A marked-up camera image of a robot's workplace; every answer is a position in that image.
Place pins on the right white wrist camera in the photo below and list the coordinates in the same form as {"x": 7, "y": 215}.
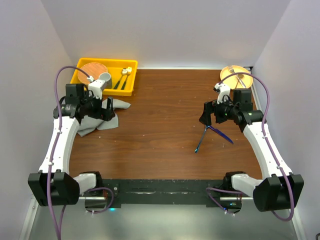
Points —
{"x": 223, "y": 91}

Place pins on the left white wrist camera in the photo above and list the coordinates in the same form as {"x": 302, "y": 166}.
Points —
{"x": 97, "y": 87}

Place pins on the blue metallic knife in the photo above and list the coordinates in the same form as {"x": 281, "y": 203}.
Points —
{"x": 221, "y": 134}

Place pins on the grey ceramic mug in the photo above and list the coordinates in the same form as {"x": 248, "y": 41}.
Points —
{"x": 107, "y": 78}

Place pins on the silver fork on plate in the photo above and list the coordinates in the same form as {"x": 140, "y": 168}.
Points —
{"x": 231, "y": 70}

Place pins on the gold spoon black handle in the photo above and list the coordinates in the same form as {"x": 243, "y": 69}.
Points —
{"x": 123, "y": 73}

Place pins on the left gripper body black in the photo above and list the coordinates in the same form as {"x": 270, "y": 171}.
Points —
{"x": 93, "y": 107}

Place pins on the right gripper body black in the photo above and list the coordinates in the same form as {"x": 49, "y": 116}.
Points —
{"x": 224, "y": 112}

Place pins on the round wooden plate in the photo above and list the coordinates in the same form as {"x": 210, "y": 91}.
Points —
{"x": 93, "y": 69}

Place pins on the blue metallic fork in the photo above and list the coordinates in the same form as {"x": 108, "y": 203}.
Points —
{"x": 201, "y": 139}

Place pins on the tan round plate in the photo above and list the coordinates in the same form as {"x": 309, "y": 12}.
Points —
{"x": 234, "y": 82}

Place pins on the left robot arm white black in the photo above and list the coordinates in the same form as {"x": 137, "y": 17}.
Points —
{"x": 53, "y": 180}

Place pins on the yellow plastic bin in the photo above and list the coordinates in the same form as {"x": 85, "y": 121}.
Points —
{"x": 119, "y": 73}

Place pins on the silver knife on plate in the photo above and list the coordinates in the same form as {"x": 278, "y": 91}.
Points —
{"x": 241, "y": 76}

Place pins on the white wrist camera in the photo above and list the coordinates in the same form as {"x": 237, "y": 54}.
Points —
{"x": 97, "y": 87}
{"x": 223, "y": 91}

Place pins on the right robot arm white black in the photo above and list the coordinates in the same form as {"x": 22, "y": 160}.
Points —
{"x": 279, "y": 188}

